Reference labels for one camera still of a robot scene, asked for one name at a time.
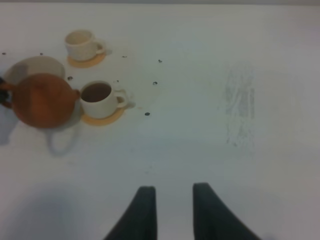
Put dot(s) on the beige round teapot saucer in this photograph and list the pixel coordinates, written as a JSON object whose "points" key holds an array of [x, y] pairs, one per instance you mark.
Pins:
{"points": [[34, 65]]}

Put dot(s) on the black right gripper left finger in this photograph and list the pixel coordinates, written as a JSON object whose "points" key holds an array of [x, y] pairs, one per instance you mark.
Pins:
{"points": [[139, 221]]}

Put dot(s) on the far orange round coaster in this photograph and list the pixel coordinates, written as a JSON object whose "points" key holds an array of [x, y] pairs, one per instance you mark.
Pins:
{"points": [[88, 63]]}

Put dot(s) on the white teacup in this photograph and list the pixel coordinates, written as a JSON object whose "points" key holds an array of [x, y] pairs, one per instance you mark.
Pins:
{"points": [[82, 45], [99, 99]]}

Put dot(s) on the brown clay teapot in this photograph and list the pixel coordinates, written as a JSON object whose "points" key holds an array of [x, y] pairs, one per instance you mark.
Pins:
{"points": [[43, 100]]}

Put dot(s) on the near orange round coaster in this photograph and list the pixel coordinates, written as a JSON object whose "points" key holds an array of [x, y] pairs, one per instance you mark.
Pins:
{"points": [[103, 121]]}

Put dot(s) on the near white teacup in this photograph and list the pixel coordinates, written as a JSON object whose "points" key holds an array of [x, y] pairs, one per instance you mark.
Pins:
{"points": [[99, 99]]}

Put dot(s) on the orange round coaster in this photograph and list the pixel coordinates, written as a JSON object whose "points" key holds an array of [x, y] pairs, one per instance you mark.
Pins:
{"points": [[103, 121], [88, 63]]}

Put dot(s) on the far white teacup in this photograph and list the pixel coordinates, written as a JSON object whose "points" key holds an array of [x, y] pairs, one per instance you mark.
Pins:
{"points": [[82, 45]]}

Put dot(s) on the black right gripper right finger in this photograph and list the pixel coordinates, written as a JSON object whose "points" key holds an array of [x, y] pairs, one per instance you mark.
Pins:
{"points": [[212, 220]]}

